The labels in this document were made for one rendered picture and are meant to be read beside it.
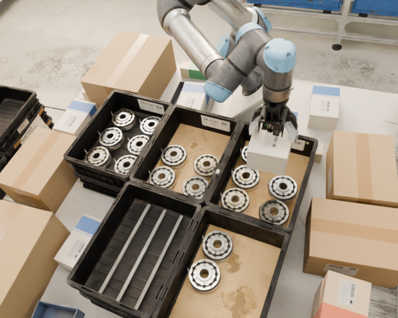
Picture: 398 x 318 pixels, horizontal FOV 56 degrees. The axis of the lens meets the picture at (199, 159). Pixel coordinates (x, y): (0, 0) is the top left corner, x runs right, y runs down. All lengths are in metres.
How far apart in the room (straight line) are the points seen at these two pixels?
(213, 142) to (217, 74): 0.57
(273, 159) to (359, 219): 0.41
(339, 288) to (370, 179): 0.45
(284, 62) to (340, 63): 2.34
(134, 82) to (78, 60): 1.84
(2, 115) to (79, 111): 0.79
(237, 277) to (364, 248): 0.41
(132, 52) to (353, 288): 1.41
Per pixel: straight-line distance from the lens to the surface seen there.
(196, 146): 1.53
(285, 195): 1.37
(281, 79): 0.94
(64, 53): 3.71
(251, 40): 0.99
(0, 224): 1.52
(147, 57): 1.87
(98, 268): 1.36
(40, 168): 1.64
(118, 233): 1.39
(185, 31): 1.17
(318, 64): 3.20
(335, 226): 1.34
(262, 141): 1.14
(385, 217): 1.40
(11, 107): 2.58
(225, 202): 1.34
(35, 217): 1.46
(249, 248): 1.30
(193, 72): 1.98
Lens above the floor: 2.03
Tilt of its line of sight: 54 degrees down
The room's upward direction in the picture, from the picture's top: 9 degrees counter-clockwise
